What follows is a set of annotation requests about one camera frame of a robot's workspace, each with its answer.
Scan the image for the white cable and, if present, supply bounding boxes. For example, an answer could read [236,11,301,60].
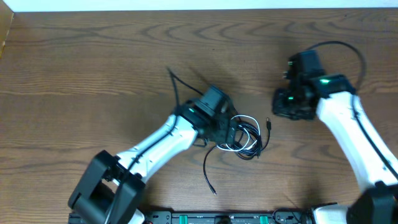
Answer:
[216,114,261,152]

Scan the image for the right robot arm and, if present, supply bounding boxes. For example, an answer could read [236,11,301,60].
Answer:
[272,50,397,223]

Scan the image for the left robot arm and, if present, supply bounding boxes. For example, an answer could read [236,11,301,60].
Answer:
[68,86,237,223]

